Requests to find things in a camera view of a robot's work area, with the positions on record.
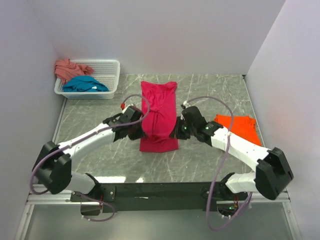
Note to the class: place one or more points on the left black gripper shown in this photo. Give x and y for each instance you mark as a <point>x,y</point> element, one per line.
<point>139,134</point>

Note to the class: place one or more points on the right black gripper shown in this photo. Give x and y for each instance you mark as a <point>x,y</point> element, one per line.
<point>176,132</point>

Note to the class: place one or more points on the magenta t-shirt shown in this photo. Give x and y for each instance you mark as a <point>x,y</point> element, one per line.
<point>161,119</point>

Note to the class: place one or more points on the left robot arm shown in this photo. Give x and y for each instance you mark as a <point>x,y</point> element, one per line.
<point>53,167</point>

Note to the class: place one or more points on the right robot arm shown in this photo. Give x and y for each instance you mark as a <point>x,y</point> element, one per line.
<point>271,172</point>

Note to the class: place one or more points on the folded orange t-shirt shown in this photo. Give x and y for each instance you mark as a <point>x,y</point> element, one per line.
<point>243,126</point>

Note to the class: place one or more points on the white plastic basket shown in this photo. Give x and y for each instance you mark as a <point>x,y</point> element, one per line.
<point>106,71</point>

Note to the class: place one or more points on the teal blue t-shirt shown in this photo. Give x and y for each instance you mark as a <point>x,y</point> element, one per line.
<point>83,84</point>

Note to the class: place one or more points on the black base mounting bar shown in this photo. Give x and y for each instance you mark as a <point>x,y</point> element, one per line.
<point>161,196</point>

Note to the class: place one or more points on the salmon pink t-shirt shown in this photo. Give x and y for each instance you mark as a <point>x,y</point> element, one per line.
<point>66,70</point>

